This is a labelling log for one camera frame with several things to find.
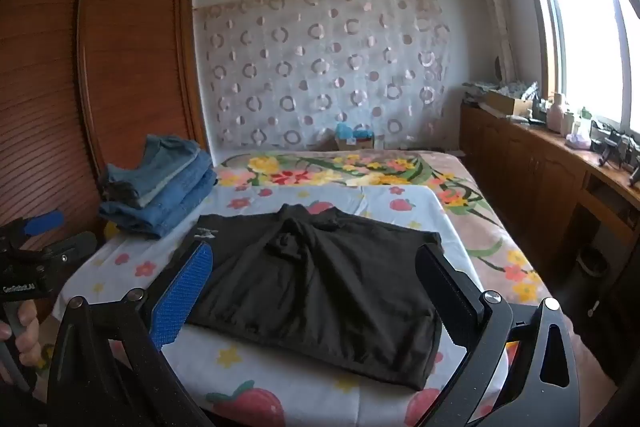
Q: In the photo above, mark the black waste bin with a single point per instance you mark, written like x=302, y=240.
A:
x=592, y=264

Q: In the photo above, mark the folded blue denim jeans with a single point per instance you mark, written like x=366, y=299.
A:
x=195, y=174
x=160, y=219

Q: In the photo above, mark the black pants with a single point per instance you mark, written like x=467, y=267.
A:
x=320, y=282

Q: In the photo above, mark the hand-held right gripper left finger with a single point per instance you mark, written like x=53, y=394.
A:
x=182, y=294

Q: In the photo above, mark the beige window curtain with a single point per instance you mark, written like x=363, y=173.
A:
x=492, y=7

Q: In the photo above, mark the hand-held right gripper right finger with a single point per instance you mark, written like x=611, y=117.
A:
x=442, y=292

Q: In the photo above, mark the small cardboard box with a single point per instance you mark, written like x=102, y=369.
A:
x=350, y=145

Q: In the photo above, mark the folded grey-blue jeans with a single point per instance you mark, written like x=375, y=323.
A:
x=170, y=152

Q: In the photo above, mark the strawberry printed white blanket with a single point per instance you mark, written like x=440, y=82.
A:
x=310, y=382

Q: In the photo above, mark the person's left hand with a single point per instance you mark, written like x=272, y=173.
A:
x=29, y=347

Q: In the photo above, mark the floral pink blanket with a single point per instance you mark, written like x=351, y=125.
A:
x=480, y=217

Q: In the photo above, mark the circle patterned sheer curtain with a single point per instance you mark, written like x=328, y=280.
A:
x=300, y=82

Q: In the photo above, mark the window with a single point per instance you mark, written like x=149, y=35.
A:
x=585, y=32

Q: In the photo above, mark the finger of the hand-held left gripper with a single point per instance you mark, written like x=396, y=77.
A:
x=45, y=222

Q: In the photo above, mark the green capped bottle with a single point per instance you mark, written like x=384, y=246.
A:
x=584, y=122

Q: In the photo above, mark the wooden wardrobe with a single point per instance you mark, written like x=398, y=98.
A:
x=125, y=57

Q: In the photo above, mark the wooden cabinet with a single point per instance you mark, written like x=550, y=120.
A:
x=530, y=167

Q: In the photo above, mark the pink bottle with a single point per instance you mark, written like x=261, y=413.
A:
x=556, y=114

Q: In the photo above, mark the black tripod stand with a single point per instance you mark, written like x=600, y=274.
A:
x=617, y=147

